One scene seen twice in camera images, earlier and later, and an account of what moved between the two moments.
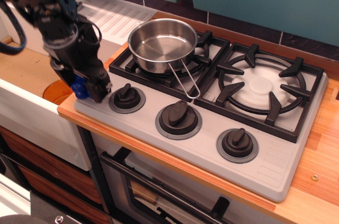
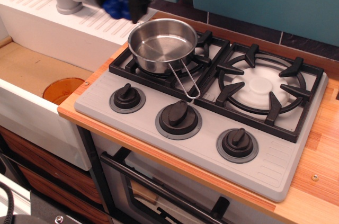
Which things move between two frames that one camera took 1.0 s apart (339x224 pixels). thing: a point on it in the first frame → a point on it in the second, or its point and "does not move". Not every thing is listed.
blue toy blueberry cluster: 79,88 → 117,5
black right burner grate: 268,92 does not move
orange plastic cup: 56,91 does not move
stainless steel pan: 163,45 does not move
